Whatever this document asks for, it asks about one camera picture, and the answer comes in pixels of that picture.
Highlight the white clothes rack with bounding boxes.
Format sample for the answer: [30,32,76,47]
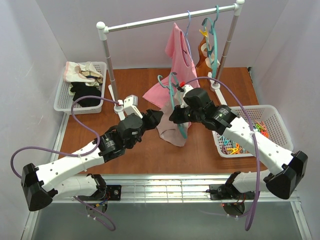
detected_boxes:
[96,0,246,121]

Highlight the pile of coloured clothespins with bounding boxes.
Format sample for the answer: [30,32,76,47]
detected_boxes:
[218,119,270,156]

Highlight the brown beige underwear hanging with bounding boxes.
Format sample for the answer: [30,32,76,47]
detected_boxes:
[195,37,215,70]

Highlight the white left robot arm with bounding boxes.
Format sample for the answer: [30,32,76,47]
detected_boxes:
[21,109,163,212]

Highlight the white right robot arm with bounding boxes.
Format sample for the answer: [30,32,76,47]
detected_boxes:
[169,87,308,200]

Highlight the black garment in basket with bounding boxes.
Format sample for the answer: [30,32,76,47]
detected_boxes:
[70,82,101,108]

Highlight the teal clothes hanger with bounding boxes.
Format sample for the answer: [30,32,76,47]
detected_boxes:
[157,71,188,139]

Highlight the white laundry basket left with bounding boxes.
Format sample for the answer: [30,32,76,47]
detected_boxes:
[53,61,108,115]

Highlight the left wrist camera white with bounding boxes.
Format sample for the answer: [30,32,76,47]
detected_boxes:
[117,94,143,119]

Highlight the teal hanger on right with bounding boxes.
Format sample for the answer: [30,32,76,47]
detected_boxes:
[201,5,220,78]

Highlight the mauve underwear white waistband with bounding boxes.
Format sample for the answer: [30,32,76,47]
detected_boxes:
[156,100,191,147]

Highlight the aluminium mounting rail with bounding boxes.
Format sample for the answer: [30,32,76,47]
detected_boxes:
[32,173,301,205]

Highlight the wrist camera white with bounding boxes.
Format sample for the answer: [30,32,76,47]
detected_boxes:
[175,81,193,101]
[117,94,143,119]

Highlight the white clothespin basket right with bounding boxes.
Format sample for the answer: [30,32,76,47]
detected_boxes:
[212,105,294,158]

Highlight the pink t-shirt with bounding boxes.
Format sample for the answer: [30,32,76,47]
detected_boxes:
[142,23,197,108]

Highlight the blue thin hanger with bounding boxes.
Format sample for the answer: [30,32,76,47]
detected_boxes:
[183,10,194,63]

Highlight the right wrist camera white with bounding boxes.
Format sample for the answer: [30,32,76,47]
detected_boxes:
[175,81,193,101]

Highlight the yellow clothespin on hanger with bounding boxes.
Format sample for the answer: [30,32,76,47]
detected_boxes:
[199,28,209,40]

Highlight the cream pink garment in basket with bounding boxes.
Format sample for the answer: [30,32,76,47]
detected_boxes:
[63,61,104,87]

